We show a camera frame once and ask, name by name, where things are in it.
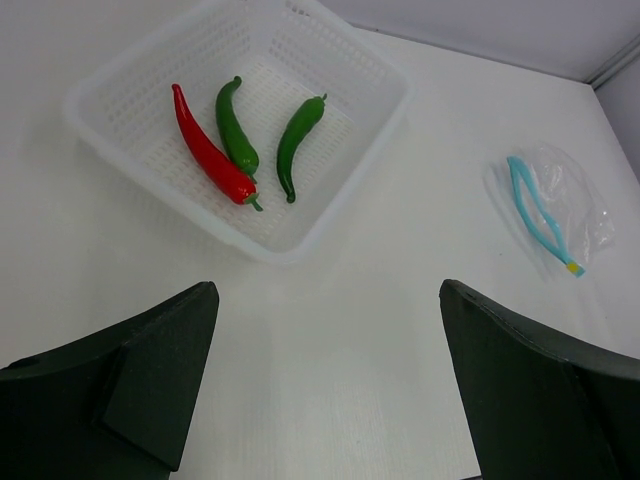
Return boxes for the aluminium frame post right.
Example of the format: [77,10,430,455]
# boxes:
[583,35,640,90]

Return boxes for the clear zip top bag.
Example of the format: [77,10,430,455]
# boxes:
[483,142,615,278]

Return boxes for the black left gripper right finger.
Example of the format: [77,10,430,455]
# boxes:
[439,279,639,479]

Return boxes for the green fake chili pepper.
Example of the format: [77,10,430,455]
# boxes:
[215,76,259,183]

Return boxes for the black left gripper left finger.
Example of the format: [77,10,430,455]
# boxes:
[1,282,219,479]

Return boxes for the white perforated plastic basket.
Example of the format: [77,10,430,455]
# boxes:
[64,1,413,264]

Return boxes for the red fake chili pepper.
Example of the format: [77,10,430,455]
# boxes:
[171,83,263,212]

